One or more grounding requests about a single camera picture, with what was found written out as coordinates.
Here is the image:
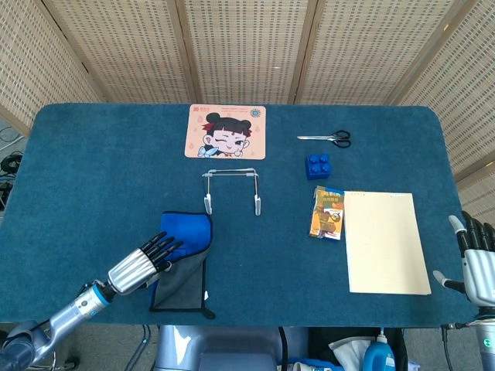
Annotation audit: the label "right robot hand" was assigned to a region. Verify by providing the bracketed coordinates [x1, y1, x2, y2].
[432, 211, 495, 307]

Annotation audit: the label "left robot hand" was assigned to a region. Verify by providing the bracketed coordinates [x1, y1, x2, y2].
[107, 230, 185, 295]

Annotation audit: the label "grey and blue cloth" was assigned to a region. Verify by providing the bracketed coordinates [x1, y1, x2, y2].
[148, 210, 217, 320]

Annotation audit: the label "cream paper pad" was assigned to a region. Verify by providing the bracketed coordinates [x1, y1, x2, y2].
[343, 190, 432, 297]

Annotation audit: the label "blue carpet table mat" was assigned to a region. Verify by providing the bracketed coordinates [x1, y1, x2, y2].
[0, 103, 480, 329]

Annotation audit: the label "grey robot torso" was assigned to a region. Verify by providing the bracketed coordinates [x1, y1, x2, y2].
[154, 324, 310, 371]

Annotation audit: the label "chrome chair base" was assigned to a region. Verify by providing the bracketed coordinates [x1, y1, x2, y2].
[22, 343, 80, 371]

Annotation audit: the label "blue bottle white pump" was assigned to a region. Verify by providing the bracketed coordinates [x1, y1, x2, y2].
[362, 327, 398, 371]

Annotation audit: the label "white crumpled cloth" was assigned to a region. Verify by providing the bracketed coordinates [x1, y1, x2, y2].
[328, 335, 376, 366]

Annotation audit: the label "yellow blue snack box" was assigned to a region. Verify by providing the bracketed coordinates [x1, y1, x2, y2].
[308, 185, 346, 241]

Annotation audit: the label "cartoon girl mouse pad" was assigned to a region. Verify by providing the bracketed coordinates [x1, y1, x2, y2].
[183, 104, 268, 160]

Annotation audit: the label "black bag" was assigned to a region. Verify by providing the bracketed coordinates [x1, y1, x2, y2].
[309, 327, 407, 371]

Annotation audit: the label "blue building block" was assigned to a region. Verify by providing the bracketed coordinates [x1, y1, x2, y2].
[304, 153, 333, 181]

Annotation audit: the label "bamboo folding screen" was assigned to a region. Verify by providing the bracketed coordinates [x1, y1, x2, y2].
[0, 0, 495, 233]

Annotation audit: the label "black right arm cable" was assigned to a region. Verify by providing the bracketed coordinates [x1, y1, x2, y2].
[440, 322, 476, 371]

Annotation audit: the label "metal wire rack stand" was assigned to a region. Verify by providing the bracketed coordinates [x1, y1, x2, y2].
[202, 167, 263, 216]

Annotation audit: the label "black floor cable bundle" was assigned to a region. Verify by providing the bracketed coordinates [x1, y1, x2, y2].
[0, 152, 24, 175]

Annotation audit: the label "black torso cable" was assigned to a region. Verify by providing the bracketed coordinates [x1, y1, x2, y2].
[278, 326, 290, 371]

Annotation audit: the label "black handled scissors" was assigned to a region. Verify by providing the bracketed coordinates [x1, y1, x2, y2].
[296, 130, 352, 149]

